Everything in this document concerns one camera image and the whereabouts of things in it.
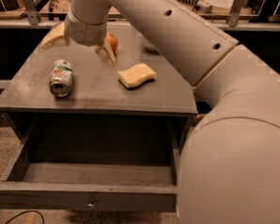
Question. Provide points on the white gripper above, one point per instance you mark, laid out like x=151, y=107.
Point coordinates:
x=84, y=34

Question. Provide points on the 7up soda can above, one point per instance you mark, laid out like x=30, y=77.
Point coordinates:
x=61, y=78

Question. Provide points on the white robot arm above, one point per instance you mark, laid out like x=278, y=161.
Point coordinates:
x=229, y=169

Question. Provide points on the open grey top drawer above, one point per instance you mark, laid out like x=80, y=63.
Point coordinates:
x=124, y=163

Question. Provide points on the metal drawer knob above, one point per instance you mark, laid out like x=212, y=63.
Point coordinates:
x=91, y=203

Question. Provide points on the orange fruit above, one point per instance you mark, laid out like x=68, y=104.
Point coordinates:
x=113, y=40

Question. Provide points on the yellow sponge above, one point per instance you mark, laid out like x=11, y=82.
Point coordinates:
x=136, y=75

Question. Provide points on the grey cabinet body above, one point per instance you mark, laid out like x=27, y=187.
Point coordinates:
x=96, y=89

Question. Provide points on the wooden background workbench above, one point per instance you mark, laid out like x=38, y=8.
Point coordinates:
x=229, y=13

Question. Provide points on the black grey handled tool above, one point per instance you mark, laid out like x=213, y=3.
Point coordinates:
x=198, y=5

